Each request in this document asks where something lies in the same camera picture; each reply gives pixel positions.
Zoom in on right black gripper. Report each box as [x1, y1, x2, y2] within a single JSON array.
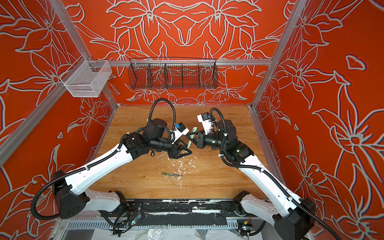
[[185, 128, 230, 151]]

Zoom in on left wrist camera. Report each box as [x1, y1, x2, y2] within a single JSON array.
[[173, 122, 190, 139]]

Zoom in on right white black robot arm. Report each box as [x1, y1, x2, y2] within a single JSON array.
[[187, 108, 340, 240]]

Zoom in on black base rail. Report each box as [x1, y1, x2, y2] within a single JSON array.
[[101, 198, 262, 218]]

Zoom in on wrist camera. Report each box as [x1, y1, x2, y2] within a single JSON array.
[[173, 122, 190, 139], [197, 113, 216, 135]]

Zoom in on clear plastic bin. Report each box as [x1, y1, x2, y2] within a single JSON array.
[[60, 60, 112, 98]]

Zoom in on light green pen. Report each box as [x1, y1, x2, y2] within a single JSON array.
[[188, 127, 198, 149]]

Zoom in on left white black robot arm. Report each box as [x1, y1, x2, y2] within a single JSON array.
[[30, 98, 192, 221]]

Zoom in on black wire basket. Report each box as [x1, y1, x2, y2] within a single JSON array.
[[128, 58, 219, 90]]

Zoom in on dark green pen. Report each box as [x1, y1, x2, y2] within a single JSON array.
[[162, 173, 182, 177]]

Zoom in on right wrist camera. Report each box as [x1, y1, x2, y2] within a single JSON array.
[[197, 113, 216, 135]]

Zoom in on left base cable bundle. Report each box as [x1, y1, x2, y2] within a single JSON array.
[[98, 206, 142, 238]]

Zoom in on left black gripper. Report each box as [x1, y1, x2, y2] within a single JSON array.
[[151, 136, 193, 158]]

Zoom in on right base cable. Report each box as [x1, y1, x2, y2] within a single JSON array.
[[238, 220, 266, 238]]

